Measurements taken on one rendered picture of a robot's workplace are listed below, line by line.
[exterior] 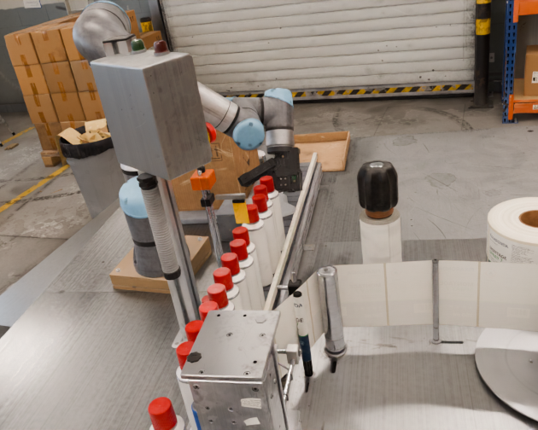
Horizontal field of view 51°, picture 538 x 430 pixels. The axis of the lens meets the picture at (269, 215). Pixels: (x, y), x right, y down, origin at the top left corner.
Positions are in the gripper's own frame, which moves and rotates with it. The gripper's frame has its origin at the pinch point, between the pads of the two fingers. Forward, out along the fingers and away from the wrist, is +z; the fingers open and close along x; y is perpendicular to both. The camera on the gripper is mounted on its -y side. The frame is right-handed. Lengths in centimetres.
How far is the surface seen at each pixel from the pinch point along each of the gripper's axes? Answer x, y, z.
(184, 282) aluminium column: -33.4, -12.3, 12.6
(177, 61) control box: -64, 0, -25
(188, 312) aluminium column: -29.4, -13.3, 19.5
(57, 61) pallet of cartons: 253, -233, -141
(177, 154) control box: -60, -2, -11
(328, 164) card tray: 59, 7, -22
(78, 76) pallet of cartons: 257, -218, -129
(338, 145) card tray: 74, 9, -31
